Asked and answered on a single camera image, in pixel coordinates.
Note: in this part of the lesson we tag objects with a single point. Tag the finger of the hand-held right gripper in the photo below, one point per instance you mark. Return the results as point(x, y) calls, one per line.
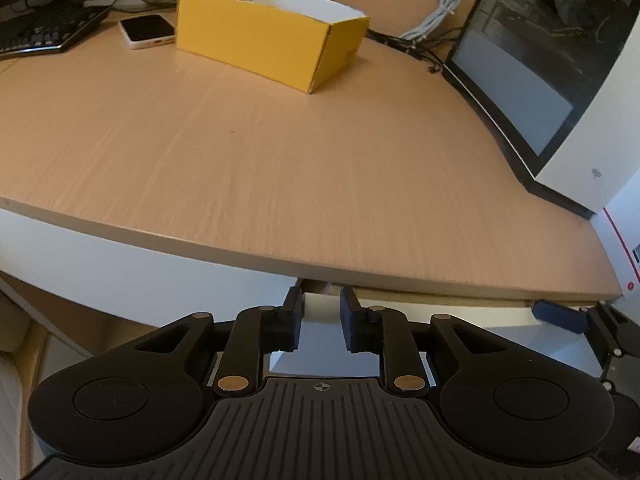
point(557, 315)

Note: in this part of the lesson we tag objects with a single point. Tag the white smartphone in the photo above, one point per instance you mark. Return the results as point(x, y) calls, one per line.
point(147, 30)

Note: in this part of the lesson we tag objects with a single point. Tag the yellow cardboard box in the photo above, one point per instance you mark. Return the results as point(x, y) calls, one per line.
point(260, 35)

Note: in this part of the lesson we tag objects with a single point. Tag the white drawer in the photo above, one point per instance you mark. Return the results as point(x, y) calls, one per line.
point(320, 322)

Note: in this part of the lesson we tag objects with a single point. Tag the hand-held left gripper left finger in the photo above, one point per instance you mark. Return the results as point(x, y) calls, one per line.
point(295, 312)

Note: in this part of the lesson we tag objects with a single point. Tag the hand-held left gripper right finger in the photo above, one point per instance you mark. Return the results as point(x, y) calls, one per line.
point(350, 320)

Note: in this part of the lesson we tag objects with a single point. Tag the beige chair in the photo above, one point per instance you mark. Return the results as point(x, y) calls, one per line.
point(15, 360)

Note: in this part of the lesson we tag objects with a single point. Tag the black keyboard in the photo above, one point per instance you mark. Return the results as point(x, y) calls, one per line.
point(42, 30)

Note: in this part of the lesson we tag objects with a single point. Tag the white box with red stripe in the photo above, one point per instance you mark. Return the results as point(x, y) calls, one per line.
point(625, 240)

